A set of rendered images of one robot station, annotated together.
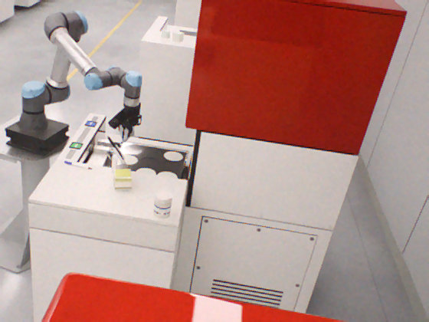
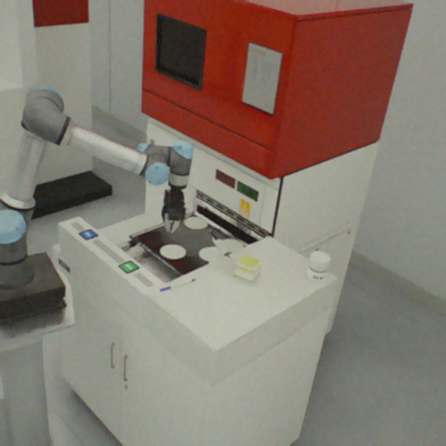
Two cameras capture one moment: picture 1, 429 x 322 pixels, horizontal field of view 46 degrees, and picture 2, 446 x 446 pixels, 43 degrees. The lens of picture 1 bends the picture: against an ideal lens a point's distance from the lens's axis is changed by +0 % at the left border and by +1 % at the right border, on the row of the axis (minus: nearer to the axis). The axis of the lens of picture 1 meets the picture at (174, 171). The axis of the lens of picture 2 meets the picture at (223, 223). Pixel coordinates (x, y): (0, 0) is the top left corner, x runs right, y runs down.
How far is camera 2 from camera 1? 1.80 m
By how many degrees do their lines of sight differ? 44
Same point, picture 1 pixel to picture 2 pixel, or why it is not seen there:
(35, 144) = (50, 299)
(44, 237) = (226, 385)
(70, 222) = (253, 346)
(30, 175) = (29, 348)
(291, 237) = (336, 240)
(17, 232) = not seen: outside the picture
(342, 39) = (380, 40)
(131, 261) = (298, 346)
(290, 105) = (346, 116)
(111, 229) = (287, 325)
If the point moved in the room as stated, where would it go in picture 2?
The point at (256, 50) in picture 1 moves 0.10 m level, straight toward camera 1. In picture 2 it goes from (328, 71) to (350, 79)
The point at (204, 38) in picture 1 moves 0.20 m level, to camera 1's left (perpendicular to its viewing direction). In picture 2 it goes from (293, 75) to (257, 84)
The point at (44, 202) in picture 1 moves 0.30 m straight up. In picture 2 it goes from (231, 343) to (242, 262)
